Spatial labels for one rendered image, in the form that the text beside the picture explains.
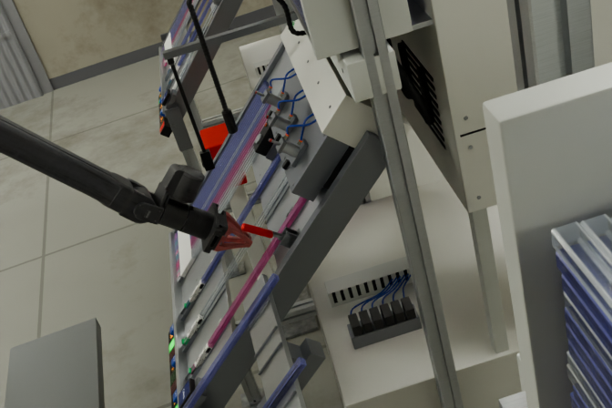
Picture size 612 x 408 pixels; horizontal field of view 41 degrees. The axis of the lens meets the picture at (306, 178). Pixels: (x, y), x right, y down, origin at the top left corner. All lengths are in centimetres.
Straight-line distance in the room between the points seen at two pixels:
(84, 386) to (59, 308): 142
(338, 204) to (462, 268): 64
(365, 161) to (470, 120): 19
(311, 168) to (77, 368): 97
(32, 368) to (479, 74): 139
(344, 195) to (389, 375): 50
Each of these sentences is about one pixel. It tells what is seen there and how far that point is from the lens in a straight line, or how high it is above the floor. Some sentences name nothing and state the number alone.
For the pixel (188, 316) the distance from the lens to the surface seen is 193.
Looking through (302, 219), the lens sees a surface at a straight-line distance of 153.
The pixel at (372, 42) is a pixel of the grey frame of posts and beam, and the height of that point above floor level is 140.
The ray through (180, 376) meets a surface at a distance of 180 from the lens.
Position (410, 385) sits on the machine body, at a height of 62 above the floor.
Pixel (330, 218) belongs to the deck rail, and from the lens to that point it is 146.
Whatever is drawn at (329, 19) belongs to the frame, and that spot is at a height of 145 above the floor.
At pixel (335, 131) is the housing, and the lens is 140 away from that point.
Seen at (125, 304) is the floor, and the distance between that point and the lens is 334.
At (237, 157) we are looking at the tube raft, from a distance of 199.
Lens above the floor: 191
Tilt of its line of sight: 31 degrees down
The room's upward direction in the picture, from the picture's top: 17 degrees counter-clockwise
